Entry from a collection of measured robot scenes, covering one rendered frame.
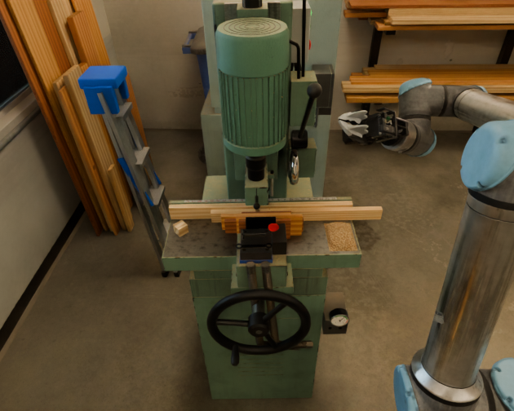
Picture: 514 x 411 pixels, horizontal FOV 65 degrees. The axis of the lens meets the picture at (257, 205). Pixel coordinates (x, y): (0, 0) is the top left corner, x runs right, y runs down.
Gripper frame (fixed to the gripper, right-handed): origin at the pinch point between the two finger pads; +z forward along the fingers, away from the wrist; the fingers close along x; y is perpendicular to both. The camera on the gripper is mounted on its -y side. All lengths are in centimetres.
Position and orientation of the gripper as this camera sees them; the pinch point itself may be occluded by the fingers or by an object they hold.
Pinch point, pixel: (339, 121)
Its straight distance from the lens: 104.2
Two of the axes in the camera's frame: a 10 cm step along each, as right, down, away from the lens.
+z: -7.7, -0.6, -6.3
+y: 6.3, -1.0, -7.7
